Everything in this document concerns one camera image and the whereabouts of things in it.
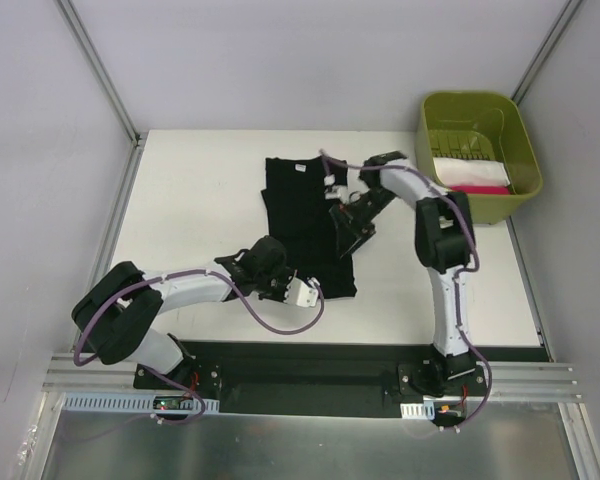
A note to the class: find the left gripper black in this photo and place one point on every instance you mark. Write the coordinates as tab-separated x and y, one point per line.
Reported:
278	288

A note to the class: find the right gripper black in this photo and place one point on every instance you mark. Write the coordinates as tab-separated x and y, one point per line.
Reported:
353	220

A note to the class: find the black t shirt blue logo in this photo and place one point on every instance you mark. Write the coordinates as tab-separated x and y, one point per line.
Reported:
298	216

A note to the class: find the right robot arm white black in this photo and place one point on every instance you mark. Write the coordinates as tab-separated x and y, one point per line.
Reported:
444	244

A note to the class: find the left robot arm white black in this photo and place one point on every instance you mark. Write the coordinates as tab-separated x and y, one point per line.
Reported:
115	318

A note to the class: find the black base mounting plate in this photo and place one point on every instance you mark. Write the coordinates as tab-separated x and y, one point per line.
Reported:
357	402

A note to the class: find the white rolled t shirt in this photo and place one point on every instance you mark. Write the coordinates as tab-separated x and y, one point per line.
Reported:
477	173

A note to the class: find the pink rolled t shirt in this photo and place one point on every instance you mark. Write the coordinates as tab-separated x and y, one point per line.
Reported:
481	190

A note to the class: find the olive green plastic bin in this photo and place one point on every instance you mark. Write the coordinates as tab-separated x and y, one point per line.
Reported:
479	126

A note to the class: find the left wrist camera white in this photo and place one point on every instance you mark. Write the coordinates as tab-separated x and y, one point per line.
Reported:
302	293

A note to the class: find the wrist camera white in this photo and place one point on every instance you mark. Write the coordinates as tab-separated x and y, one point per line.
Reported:
338	192
302	293

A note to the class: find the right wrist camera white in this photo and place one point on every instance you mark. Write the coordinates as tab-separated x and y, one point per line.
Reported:
338	192

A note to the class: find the right white cable duct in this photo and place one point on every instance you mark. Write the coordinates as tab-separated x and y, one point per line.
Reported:
418	411

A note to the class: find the left vertical aluminium post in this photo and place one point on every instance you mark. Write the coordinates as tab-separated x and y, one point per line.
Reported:
91	55

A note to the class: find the vertical aluminium post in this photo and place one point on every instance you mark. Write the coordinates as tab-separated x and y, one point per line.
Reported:
548	45
91	55

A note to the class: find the white slotted cable duct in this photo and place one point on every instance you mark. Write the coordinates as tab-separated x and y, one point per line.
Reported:
130	403

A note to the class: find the aluminium frame rail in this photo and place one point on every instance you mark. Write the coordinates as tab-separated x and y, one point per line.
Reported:
221	376

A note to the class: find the right vertical aluminium post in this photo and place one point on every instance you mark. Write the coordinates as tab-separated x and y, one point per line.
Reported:
548	45

